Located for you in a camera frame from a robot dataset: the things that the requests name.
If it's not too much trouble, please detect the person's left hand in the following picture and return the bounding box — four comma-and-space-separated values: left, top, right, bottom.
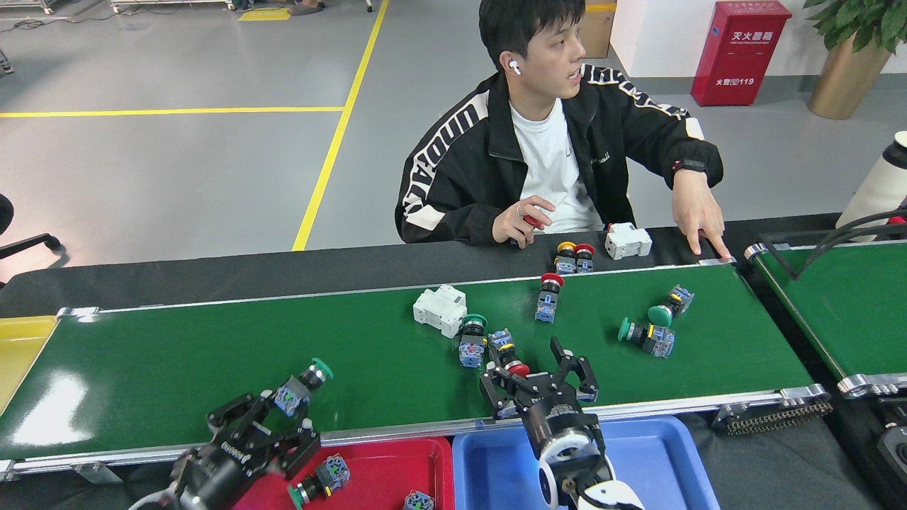
672, 169, 732, 259

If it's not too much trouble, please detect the white circuit breaker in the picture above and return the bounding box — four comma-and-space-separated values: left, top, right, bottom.
413, 284, 468, 339
604, 222, 653, 261

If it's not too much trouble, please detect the black drive chain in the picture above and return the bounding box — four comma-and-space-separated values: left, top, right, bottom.
712, 397, 835, 436

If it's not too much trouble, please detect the black cable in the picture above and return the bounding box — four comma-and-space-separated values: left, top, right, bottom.
762, 208, 907, 281

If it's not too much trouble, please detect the black office chair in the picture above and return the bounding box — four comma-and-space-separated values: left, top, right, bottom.
0, 193, 64, 288

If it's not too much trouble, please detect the person's right hand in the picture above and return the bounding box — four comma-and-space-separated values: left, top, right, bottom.
492, 195, 557, 249

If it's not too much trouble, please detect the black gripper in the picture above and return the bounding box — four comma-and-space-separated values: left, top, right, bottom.
186, 392, 323, 510
480, 336, 603, 451

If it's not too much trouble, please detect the brown cardboard box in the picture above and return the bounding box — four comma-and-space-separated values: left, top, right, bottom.
580, 0, 617, 59

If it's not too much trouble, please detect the person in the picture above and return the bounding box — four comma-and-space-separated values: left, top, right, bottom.
395, 0, 725, 247

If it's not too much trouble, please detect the red fire extinguisher box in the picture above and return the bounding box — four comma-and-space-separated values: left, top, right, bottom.
691, 0, 792, 108

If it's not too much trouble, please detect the white bottle black cap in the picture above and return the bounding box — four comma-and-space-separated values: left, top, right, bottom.
836, 131, 907, 242

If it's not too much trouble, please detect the blue plastic tray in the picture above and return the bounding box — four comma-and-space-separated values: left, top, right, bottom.
451, 415, 721, 510

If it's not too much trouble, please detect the green conveyor belt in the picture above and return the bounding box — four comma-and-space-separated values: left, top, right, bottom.
0, 256, 833, 484
744, 239, 907, 400

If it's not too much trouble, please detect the potted plant gold pot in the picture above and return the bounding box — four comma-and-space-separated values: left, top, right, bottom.
803, 0, 907, 120

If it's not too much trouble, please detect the red plastic tray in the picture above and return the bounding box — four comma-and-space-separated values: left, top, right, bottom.
230, 437, 455, 510

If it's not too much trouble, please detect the yellow plastic tray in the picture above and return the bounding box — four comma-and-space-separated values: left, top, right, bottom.
0, 315, 59, 415

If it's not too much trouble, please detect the black joystick controller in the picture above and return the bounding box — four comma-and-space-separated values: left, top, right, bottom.
877, 425, 907, 489

